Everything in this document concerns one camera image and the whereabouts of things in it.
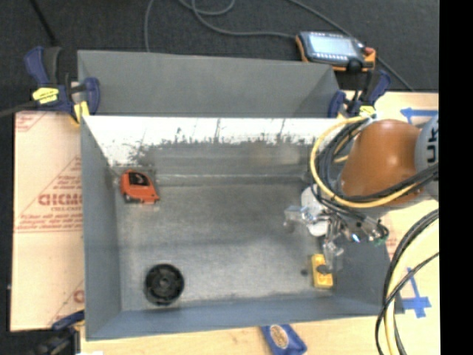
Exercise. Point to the brown cardboard board, red print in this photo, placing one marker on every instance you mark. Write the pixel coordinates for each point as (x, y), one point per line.
(48, 213)

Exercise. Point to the orange and black tape measure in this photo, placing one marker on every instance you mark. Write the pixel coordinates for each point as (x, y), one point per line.
(138, 187)

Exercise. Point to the black round disc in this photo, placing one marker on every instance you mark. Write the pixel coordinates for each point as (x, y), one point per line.
(163, 284)

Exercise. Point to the grey metal bin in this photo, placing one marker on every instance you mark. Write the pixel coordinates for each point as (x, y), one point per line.
(229, 235)

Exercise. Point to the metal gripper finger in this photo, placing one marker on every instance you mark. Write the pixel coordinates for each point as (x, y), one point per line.
(297, 214)
(332, 251)

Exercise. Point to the yellow rectangular block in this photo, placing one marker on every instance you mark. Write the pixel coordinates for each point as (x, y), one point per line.
(320, 277)

